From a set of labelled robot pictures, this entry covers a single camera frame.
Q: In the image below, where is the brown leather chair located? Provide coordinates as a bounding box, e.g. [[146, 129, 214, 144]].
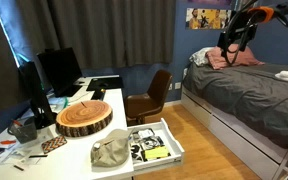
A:
[[124, 70, 172, 124]]

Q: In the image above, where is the rear black monitor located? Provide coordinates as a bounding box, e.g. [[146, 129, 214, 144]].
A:
[[38, 48, 82, 97]]

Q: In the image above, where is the pink pillow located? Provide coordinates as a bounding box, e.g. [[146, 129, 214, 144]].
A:
[[205, 47, 263, 70]]

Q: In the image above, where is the black mouse pad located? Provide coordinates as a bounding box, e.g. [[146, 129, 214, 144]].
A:
[[87, 77, 124, 91]]

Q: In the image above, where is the black monitor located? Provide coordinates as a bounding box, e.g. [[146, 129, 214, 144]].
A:
[[38, 48, 82, 97], [19, 62, 57, 129]]

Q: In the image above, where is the yellow sticky note pad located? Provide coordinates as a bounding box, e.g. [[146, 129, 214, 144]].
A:
[[144, 146, 169, 160]]

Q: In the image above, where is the dark grey curtain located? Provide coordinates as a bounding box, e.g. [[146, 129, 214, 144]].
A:
[[0, 0, 177, 134]]

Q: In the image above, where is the white pillow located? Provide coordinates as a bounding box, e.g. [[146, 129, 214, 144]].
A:
[[189, 47, 211, 66]]

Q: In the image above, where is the bed with grey blanket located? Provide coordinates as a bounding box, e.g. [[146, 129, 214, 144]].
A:
[[182, 63, 288, 180]]

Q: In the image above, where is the wood log slice cushion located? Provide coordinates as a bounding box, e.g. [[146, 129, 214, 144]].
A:
[[56, 100, 113, 137]]

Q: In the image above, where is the silver tin with wipes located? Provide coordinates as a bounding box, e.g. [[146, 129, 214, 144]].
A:
[[138, 129, 154, 139]]

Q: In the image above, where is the front black monitor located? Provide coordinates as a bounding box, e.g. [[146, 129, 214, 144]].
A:
[[19, 62, 57, 129]]

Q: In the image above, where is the patterned phone case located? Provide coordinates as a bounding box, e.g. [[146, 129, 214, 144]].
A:
[[41, 135, 67, 154]]

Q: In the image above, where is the white open desk drawer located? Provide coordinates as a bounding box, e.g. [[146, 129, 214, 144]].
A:
[[128, 119, 185, 173]]

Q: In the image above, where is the silver tin with earphones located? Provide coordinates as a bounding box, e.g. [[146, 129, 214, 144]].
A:
[[140, 136, 164, 150]]

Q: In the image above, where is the black mesh pen cup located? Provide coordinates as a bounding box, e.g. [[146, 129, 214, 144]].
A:
[[9, 117, 37, 144]]

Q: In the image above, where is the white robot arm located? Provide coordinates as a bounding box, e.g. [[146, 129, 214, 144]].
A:
[[217, 0, 288, 66]]

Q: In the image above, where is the basketball players poster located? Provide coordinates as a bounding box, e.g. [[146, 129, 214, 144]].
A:
[[185, 8, 231, 30]]

